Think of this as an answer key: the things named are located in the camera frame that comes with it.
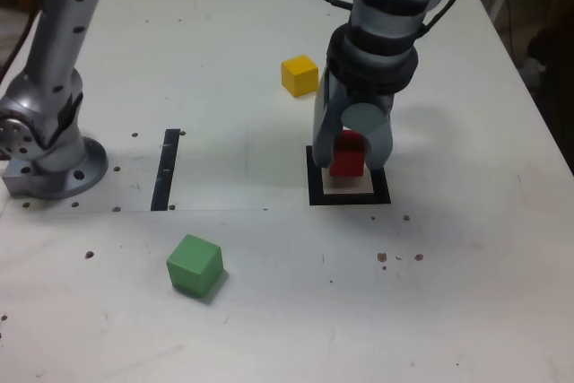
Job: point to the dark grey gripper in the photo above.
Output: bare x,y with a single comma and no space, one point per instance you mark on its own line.
367,97

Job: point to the black tape square outline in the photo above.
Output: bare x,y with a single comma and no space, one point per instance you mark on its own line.
350,200

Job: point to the black tape strip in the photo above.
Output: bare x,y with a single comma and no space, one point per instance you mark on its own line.
165,167

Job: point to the yellow cube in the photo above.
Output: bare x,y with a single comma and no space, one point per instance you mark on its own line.
299,75

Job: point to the green cube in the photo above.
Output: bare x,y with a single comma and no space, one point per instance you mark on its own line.
193,266

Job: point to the red cube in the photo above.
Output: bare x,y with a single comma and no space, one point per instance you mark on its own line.
346,161

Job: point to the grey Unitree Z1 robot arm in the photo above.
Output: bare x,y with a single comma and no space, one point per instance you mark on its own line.
49,87

